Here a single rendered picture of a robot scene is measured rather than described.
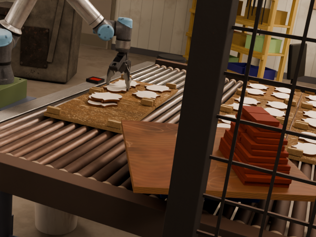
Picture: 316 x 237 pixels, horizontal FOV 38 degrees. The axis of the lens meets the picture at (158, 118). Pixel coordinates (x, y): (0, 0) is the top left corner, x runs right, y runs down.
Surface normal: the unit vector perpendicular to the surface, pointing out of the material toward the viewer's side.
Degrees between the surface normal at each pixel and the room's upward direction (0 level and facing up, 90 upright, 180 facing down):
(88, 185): 0
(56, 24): 90
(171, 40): 90
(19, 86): 90
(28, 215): 0
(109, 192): 0
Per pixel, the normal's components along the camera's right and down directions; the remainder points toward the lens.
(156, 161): 0.12, -0.95
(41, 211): -0.50, 0.25
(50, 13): -0.04, 0.30
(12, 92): 0.96, 0.19
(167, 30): -0.25, 0.26
